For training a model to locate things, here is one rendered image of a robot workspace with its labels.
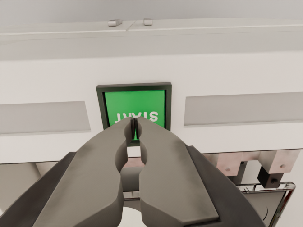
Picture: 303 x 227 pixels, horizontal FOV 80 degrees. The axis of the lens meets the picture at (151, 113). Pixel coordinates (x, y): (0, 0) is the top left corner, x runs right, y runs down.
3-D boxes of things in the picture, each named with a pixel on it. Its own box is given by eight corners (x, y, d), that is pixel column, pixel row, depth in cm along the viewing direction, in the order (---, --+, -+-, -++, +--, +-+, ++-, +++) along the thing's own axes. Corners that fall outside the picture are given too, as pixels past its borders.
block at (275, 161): (278, 159, 29) (291, 173, 27) (257, 160, 29) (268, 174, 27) (295, 116, 26) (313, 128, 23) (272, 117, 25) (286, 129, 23)
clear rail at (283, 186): (290, 184, 31) (296, 192, 30) (67, 197, 30) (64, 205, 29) (293, 179, 30) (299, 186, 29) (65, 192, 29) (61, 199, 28)
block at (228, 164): (229, 162, 29) (237, 176, 26) (208, 163, 29) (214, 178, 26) (239, 119, 25) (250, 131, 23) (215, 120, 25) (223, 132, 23)
